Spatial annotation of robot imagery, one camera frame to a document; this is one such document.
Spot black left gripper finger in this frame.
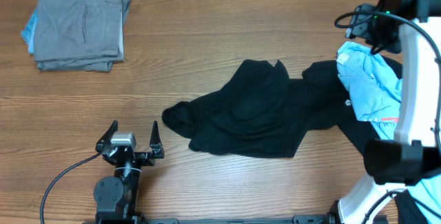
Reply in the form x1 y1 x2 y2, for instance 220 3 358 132
95 120 119 152
150 121 165 158

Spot light blue printed shirt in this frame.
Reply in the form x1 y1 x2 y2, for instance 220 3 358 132
336 41 440 223

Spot black t-shirt with logo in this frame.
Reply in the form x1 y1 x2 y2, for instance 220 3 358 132
162 60 356 158

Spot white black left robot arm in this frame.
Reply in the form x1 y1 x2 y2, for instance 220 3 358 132
93 121 165 224

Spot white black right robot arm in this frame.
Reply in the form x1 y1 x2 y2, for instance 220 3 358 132
314 0 440 223

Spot black garment at right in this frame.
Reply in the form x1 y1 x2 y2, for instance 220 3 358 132
336 55 430 224

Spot folded grey trousers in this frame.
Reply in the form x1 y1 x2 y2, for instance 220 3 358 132
33 0 131 72

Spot folded light blue garment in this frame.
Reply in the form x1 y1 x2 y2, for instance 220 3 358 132
21 9 39 54

